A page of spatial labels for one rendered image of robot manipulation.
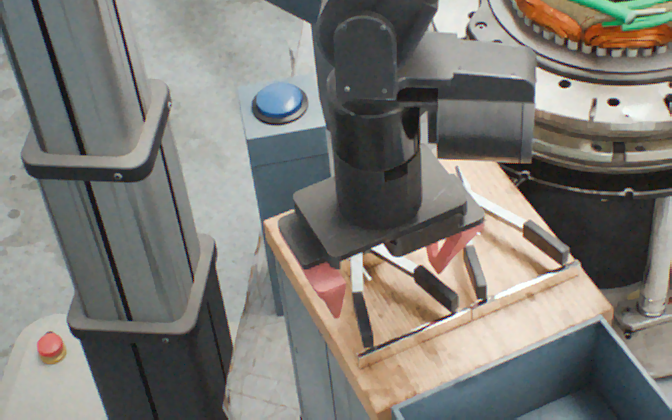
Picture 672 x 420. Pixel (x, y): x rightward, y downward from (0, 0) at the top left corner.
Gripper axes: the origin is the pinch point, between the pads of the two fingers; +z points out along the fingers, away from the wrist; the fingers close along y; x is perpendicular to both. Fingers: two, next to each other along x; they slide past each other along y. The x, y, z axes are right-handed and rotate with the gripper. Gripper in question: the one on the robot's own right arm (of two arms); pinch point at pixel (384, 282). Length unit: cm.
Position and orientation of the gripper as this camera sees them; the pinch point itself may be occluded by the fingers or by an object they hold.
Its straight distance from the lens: 94.5
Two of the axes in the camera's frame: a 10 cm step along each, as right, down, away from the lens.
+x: -4.4, -6.5, 6.2
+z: 0.6, 6.7, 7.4
